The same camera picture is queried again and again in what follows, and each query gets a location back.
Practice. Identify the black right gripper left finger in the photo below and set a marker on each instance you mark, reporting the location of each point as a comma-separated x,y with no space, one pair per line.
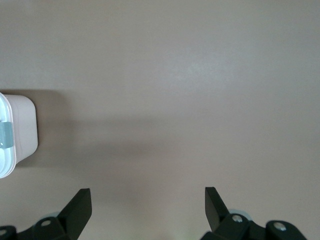
62,222

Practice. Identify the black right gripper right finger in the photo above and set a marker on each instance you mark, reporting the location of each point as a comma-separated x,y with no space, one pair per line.
232,227

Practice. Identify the white box lid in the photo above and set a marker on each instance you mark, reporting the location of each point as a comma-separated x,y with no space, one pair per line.
5,162

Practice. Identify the gray lid latch clip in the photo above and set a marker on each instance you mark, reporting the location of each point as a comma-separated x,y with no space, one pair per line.
6,135

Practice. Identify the pink plastic box base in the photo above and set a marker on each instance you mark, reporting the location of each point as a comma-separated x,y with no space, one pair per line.
25,130

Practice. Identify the brown table mat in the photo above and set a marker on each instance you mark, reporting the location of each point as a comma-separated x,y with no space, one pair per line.
175,75

